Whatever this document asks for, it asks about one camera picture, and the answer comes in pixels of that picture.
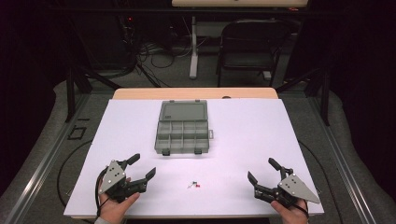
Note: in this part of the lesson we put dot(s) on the short black tape strip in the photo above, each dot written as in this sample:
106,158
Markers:
83,119

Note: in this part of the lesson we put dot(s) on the grey plastic compartment organizer box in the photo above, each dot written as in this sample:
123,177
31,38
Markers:
183,130

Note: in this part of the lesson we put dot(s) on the person's right hand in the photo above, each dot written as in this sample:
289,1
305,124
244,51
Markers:
288,214

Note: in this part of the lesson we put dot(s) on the wooden table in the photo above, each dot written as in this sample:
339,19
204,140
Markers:
193,93

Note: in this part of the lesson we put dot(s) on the person's left hand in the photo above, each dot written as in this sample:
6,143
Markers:
114,209

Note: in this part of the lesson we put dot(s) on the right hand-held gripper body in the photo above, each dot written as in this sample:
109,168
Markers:
295,188

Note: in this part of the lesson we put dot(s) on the metal floor rail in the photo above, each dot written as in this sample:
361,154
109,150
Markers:
342,168
40,165

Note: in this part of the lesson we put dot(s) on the black folding chair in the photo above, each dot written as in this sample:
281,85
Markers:
249,59

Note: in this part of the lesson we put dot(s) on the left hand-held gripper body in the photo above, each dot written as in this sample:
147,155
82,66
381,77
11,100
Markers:
112,175

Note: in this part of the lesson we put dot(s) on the white desk leg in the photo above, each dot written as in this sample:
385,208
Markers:
194,56

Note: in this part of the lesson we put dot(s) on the black metal stand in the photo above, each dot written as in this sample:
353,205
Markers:
71,93
325,99

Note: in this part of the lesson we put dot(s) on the white board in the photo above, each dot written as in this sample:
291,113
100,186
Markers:
236,149

